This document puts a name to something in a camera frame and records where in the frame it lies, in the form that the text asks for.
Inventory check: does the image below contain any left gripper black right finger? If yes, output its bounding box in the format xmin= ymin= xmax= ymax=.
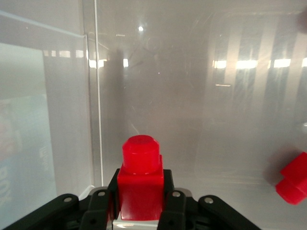
xmin=157 ymin=169 xmax=262 ymax=230

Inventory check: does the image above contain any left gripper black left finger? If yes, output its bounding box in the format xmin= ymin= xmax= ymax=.
xmin=0 ymin=169 xmax=121 ymax=230

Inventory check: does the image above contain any clear plastic storage box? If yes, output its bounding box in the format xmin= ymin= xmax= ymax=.
xmin=0 ymin=0 xmax=307 ymax=230

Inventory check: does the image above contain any pale box label sticker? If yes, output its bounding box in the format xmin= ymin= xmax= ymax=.
xmin=0 ymin=43 xmax=57 ymax=230

